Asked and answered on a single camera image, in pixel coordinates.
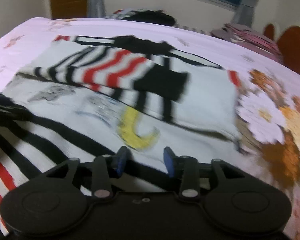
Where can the pink folded blanket stack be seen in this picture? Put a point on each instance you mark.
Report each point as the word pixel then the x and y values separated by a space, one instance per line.
pixel 250 39

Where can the pink floral bed sheet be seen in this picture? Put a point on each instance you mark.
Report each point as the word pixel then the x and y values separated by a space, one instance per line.
pixel 257 197

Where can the black clothes pile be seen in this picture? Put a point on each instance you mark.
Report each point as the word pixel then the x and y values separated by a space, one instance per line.
pixel 154 17

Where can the striped white red black sweater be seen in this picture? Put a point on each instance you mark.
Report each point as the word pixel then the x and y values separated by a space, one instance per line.
pixel 85 96

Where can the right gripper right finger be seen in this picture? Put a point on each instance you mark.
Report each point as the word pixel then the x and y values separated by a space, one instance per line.
pixel 184 171

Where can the grey curtain near headboard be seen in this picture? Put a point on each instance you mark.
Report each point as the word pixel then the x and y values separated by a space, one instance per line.
pixel 244 14

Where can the red white scalloped headboard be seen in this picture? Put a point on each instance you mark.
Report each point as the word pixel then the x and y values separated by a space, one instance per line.
pixel 288 42

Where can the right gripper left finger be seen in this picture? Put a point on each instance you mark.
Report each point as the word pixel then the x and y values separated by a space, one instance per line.
pixel 105 168

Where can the grey white striped cloth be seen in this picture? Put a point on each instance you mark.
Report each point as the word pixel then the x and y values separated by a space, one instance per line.
pixel 191 29

